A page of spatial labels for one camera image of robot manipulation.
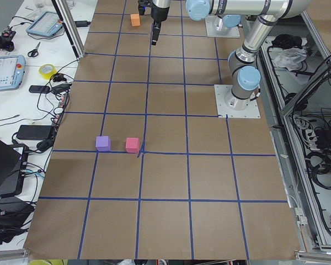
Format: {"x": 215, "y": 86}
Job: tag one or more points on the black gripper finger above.
{"x": 156, "y": 29}

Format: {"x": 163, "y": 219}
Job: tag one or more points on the orange foam cube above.
{"x": 135, "y": 20}

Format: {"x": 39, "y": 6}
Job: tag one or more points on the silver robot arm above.
{"x": 246, "y": 77}

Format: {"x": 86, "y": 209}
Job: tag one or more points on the far teach pendant tablet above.
{"x": 47, "y": 25}

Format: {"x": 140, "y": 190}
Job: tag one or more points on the teach pendant tablet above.
{"x": 11, "y": 71}
{"x": 47, "y": 25}

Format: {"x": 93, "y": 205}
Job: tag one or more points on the yellow tape roll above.
{"x": 47, "y": 71}

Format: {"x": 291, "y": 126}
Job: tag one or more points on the pink foam cube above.
{"x": 132, "y": 145}

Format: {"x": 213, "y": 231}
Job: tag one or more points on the purple foam cube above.
{"x": 103, "y": 143}

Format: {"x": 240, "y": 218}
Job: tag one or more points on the black remote device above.
{"x": 39, "y": 89}

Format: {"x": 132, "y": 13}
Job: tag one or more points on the white crumpled cloth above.
{"x": 291, "y": 59}

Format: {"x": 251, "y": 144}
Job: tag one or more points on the near teach pendant tablet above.
{"x": 11, "y": 71}

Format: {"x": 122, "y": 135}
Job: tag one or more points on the black power adapter brick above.
{"x": 34, "y": 132}

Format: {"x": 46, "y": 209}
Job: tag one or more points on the black laptop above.
{"x": 13, "y": 159}

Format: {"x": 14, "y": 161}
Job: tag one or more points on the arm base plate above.
{"x": 223, "y": 27}
{"x": 228, "y": 106}

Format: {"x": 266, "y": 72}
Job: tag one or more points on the aluminium frame post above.
{"x": 66, "y": 18}

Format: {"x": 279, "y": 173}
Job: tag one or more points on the black handled scissors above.
{"x": 34, "y": 52}

